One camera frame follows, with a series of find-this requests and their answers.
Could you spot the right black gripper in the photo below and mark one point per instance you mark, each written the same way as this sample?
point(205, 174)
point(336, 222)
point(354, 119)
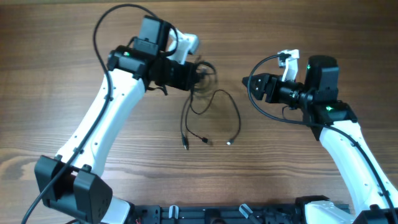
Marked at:
point(264, 80)

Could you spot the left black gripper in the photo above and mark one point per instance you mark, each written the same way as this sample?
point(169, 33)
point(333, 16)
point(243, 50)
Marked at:
point(185, 80)

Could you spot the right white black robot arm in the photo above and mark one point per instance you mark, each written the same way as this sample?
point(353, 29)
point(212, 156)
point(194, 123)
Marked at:
point(315, 104)

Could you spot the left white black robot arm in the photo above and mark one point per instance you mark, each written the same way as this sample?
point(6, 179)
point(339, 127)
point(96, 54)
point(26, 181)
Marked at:
point(71, 181)

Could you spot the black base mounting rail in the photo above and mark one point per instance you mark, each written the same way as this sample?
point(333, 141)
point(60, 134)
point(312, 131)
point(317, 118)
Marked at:
point(154, 214)

